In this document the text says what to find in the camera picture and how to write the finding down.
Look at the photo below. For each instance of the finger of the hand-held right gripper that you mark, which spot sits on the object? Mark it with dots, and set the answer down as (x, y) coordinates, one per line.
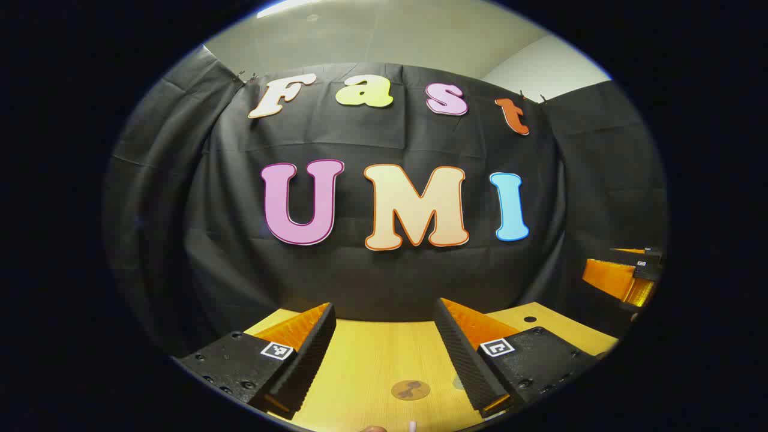
(612, 279)
(651, 251)

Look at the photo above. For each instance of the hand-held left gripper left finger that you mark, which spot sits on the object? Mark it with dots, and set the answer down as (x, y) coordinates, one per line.
(306, 360)

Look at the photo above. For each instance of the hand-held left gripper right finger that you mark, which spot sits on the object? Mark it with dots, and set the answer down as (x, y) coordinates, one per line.
(462, 354)

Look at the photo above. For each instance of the round brown cork coaster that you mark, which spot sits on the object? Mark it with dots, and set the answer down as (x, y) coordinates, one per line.
(410, 390)

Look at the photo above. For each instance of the wooden desktop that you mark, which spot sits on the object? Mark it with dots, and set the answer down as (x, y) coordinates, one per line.
(372, 360)

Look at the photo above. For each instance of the black backdrop cloth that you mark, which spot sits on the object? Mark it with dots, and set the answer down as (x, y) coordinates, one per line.
(360, 282)

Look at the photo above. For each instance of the ceiling light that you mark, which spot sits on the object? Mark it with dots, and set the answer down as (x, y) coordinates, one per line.
(288, 6)

